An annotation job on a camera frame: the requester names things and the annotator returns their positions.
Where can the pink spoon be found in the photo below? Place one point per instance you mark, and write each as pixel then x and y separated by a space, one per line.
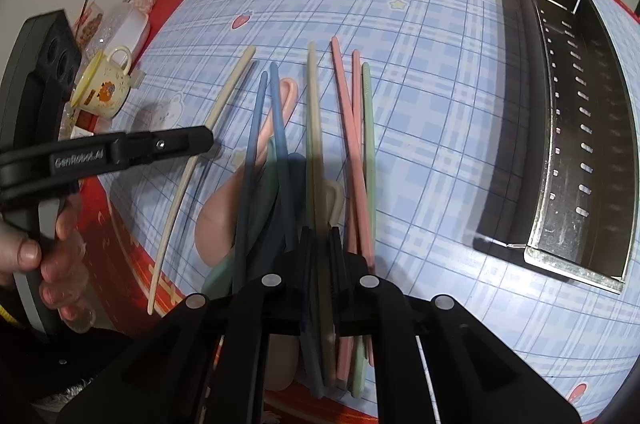
pixel 214 235

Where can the blue spoon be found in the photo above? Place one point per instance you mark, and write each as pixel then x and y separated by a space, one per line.
pixel 267 258

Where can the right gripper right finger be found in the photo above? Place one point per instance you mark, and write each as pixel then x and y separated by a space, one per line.
pixel 342 292

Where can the metal utensil tray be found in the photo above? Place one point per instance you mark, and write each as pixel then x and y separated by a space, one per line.
pixel 578 205

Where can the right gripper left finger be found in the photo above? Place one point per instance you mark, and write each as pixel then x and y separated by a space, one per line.
pixel 305 257

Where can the green chopstick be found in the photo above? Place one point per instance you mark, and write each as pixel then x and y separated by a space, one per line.
pixel 363 354

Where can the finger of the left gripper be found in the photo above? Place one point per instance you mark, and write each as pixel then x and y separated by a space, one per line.
pixel 146 147

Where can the person's left hand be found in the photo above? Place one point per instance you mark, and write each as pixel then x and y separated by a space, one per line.
pixel 64 276

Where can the yellow cartoon mug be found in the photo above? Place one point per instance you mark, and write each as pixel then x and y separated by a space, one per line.
pixel 105 84

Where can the beige spoon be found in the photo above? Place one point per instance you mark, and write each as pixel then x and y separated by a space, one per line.
pixel 335 201

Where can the beige chopstick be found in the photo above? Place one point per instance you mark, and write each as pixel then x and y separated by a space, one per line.
pixel 321 224
pixel 212 118

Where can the green spoon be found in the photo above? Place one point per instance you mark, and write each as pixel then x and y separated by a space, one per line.
pixel 219 280

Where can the clear plastic container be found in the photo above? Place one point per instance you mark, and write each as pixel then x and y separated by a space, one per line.
pixel 123 25

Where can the blue plaid table mat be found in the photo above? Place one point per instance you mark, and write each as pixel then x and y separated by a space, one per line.
pixel 450 115

